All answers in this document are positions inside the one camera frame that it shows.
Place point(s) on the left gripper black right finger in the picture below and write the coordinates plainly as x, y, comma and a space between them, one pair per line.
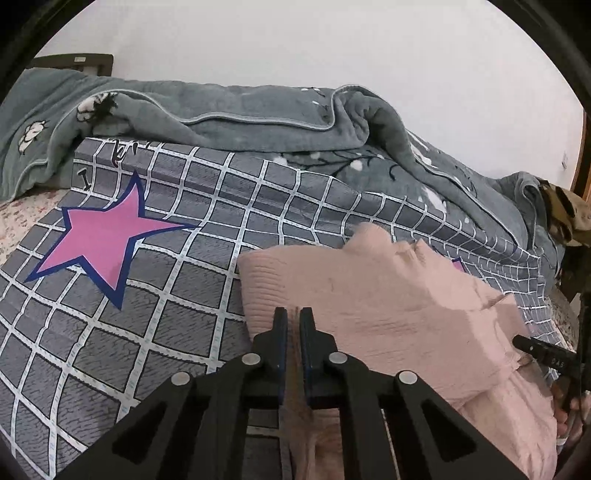
393, 427

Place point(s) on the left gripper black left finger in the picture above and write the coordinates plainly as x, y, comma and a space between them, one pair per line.
193, 427

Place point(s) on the pink knit sweater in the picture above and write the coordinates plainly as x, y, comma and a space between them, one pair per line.
402, 306

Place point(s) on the brown folded clothes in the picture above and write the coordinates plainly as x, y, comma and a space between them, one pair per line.
568, 215

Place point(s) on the person's right hand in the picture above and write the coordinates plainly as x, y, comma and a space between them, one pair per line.
569, 424

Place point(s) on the dark wooden chair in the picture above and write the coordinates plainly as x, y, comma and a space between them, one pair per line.
575, 272

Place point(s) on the grey checked star quilt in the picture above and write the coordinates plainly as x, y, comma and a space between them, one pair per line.
76, 352

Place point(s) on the brown wooden door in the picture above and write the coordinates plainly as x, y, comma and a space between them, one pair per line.
581, 181

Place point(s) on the floral bed sheet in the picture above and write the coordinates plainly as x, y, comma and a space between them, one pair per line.
18, 216

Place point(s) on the grey-green fleece blanket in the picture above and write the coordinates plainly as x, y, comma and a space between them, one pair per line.
48, 110

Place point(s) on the dark wooden headboard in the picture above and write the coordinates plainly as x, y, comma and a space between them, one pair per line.
89, 63

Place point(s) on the white wall switch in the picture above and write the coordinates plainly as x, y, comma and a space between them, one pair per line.
565, 161

